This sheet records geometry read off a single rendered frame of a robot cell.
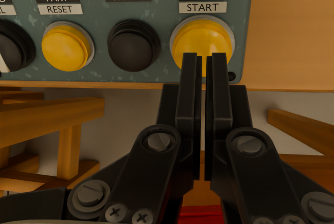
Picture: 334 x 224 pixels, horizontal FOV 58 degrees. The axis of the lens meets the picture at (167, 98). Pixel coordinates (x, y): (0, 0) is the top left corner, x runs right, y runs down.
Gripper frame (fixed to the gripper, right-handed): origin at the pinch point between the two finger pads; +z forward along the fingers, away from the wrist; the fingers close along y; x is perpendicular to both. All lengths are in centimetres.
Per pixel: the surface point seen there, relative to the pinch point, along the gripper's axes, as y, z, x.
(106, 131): -35, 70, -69
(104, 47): -5.2, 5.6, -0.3
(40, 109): -36, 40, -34
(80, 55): -6.2, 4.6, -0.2
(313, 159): 11.3, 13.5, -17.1
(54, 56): -7.5, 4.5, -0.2
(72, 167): -39, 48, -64
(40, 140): -61, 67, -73
